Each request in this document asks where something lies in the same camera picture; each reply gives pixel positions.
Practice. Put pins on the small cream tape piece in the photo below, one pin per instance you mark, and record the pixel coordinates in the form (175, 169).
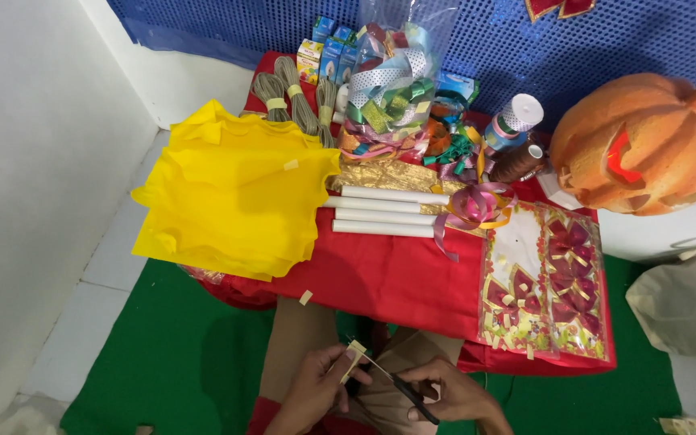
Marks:
(290, 164)
(305, 297)

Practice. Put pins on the flat blue carton box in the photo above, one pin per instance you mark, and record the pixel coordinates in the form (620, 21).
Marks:
(460, 84)

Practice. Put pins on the brown thread spool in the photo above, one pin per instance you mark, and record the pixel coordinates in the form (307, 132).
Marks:
(514, 164)

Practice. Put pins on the green felt mat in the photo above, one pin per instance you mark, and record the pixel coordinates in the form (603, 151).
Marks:
(173, 362)

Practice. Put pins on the long beige twine bundle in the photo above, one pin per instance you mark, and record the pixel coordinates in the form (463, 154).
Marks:
(296, 96)

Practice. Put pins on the cream tape strip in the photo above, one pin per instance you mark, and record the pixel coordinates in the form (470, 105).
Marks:
(355, 353)

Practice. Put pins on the heap of green orange ribbons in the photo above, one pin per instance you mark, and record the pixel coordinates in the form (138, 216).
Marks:
(454, 145)

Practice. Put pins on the person's tan trousers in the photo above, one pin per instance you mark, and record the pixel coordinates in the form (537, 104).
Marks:
(299, 332)

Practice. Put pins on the blue mesh cloth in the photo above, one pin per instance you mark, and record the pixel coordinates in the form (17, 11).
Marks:
(565, 48)

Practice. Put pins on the clear bag of ribbons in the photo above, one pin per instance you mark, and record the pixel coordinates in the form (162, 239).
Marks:
(390, 90)

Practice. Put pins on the half-empty red bow packet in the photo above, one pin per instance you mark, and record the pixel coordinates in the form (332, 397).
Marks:
(514, 284)

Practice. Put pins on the pink curled ribbon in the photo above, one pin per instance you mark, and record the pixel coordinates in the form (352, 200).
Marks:
(475, 205)

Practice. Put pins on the gold foil fabric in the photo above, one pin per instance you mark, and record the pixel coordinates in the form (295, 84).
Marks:
(384, 175)

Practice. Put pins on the yellow and white box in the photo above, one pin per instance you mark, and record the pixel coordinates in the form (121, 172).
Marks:
(309, 60)

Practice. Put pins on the person's red shirt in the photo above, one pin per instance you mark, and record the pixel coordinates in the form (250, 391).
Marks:
(263, 417)

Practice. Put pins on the red gold hanging bow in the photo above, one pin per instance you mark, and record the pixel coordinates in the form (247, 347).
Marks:
(559, 7)

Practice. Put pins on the clear cellophane packet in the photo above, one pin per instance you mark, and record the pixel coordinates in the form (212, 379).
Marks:
(203, 275)

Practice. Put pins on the white plastic bag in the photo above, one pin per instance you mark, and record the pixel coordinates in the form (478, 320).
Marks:
(686, 302)

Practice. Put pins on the orange pumpkin lantern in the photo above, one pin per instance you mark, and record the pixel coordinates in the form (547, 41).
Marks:
(656, 139)

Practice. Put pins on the person's right hand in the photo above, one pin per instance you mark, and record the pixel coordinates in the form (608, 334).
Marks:
(463, 396)

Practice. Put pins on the person's left hand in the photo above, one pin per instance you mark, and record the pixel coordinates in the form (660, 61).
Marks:
(307, 390)

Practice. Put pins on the stack of yellow crepe paper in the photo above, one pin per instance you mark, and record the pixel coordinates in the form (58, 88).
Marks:
(227, 199)

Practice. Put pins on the full red bow packet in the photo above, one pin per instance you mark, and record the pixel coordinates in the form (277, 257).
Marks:
(574, 284)

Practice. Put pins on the thin beige twine bundle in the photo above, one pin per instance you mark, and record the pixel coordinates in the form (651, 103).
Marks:
(325, 106)

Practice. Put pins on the short beige twine bundle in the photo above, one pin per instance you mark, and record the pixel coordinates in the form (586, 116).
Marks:
(270, 96)

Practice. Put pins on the red tablecloth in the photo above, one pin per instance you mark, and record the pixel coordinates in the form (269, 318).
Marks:
(384, 278)

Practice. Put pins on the cream paper scraps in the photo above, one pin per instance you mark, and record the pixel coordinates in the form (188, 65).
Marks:
(681, 426)

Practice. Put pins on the dotted white ribbon spool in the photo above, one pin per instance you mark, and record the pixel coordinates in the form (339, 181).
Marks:
(517, 118)

